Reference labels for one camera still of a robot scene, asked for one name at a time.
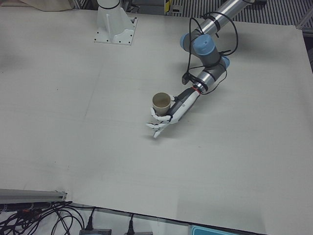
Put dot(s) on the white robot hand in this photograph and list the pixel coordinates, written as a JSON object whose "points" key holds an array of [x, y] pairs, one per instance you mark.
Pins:
{"points": [[183, 105]]}

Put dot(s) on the beige paper cup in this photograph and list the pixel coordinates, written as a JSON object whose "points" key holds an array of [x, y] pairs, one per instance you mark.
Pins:
{"points": [[161, 107]]}

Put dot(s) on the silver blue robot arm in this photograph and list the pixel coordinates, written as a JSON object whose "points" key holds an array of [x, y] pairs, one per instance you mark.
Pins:
{"points": [[207, 49]]}

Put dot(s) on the grey slatted metal grille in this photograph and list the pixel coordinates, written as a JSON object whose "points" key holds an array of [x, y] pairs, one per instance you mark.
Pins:
{"points": [[269, 12]]}

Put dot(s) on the teal plastic box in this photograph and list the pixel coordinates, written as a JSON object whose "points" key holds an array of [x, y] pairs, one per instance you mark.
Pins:
{"points": [[215, 230]]}

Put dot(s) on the grey power adapter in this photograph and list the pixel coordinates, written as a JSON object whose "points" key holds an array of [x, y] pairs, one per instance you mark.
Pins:
{"points": [[95, 232]]}

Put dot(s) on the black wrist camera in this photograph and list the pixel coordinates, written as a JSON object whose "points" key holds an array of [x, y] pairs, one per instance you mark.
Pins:
{"points": [[188, 78]]}

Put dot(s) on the yellow black striped post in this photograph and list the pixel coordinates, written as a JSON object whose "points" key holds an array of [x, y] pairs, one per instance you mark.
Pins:
{"points": [[167, 6]]}

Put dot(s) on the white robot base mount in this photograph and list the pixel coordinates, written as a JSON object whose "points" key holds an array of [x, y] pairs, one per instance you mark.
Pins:
{"points": [[110, 24]]}

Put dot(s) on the aluminium frame post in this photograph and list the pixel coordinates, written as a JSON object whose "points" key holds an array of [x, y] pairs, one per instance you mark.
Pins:
{"points": [[305, 19]]}

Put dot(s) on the aluminium profile rail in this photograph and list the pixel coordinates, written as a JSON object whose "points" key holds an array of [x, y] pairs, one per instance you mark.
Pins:
{"points": [[29, 195]]}

